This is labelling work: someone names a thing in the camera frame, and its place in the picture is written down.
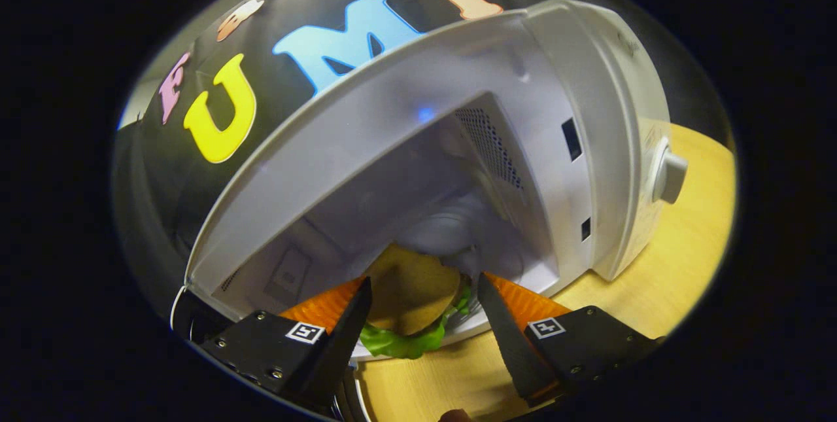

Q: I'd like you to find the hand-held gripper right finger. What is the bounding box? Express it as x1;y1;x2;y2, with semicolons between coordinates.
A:
476;272;661;408

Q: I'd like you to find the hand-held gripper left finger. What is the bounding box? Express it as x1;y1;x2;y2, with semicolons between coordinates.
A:
196;276;373;410

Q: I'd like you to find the burger with lettuce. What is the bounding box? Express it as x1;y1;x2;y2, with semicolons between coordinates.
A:
358;242;473;360

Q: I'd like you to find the white microwave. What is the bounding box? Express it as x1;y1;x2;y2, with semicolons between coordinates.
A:
171;0;689;362

